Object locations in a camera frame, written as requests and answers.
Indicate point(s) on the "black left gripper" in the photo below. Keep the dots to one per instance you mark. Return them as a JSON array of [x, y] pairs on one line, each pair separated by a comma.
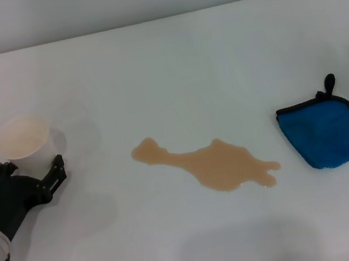
[[11, 203]]

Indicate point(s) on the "white paper cup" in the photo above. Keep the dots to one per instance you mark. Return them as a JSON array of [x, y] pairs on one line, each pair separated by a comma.
[[26, 143]]

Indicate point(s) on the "blue rag with black trim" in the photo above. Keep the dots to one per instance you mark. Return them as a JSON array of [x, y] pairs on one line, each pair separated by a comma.
[[326, 130]]

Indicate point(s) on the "brown water stain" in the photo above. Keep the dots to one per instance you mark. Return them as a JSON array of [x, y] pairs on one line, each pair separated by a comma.
[[214, 164]]

